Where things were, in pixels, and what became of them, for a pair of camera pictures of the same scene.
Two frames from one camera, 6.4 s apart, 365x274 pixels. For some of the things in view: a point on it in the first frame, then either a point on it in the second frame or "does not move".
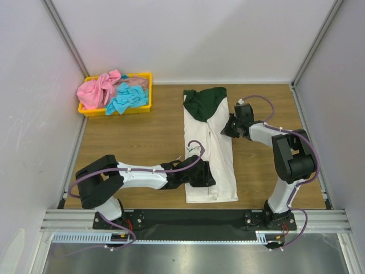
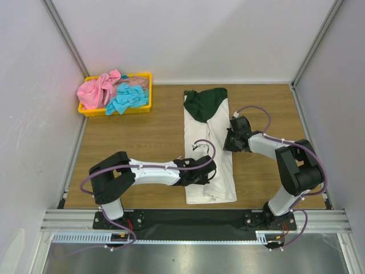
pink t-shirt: (94, 92) does not move
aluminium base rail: (307, 220) does not move
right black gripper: (234, 125) to (231, 140)
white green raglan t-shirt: (207, 138) does not move
